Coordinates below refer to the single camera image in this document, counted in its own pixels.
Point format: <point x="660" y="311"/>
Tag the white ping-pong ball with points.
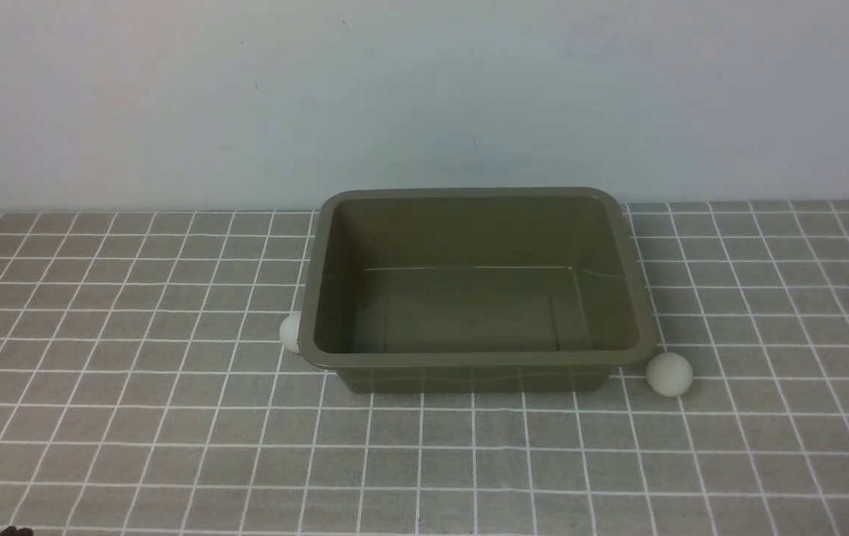
<point x="669" y="374"/>
<point x="289" y="332"/>

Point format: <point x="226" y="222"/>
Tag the olive green plastic bin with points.
<point x="470" y="290"/>

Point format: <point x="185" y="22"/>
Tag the grey checkered tablecloth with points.
<point x="144" y="391"/>

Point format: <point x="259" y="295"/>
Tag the dark object at edge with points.
<point x="17" y="531"/>

